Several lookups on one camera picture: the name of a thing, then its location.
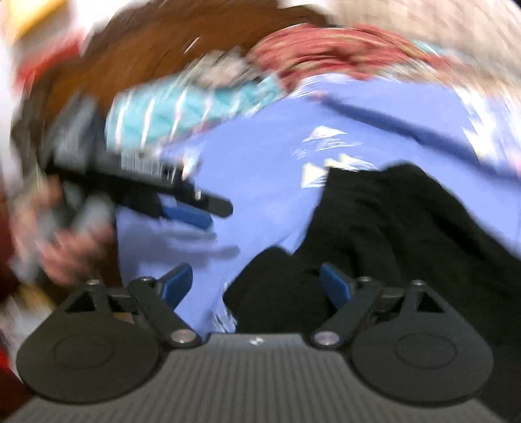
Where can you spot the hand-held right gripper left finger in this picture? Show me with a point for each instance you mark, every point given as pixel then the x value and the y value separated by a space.
pixel 178 282

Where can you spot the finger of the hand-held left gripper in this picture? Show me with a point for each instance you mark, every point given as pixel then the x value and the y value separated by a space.
pixel 187 215
pixel 215 205

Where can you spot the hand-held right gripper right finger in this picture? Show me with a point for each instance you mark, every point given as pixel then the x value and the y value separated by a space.
pixel 334 284

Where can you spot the black pants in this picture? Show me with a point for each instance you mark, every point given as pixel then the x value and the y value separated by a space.
pixel 386 244

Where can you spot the person's left hand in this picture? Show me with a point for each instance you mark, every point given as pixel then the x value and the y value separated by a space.
pixel 77 252

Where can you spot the blue printed bed sheet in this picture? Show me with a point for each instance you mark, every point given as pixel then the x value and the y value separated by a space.
pixel 260 162

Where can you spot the teal patterned pillow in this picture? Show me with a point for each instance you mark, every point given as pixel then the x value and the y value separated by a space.
pixel 183 110

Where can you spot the carved wooden headboard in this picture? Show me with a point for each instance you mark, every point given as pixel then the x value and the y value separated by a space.
pixel 134 53

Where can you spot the black and white patterned cloth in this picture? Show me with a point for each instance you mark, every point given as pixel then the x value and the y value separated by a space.
pixel 219 69

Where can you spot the red patterned blanket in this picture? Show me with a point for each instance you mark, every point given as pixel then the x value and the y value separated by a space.
pixel 346 57

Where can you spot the beige leaf-print curtain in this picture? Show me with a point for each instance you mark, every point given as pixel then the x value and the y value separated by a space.
pixel 427 20

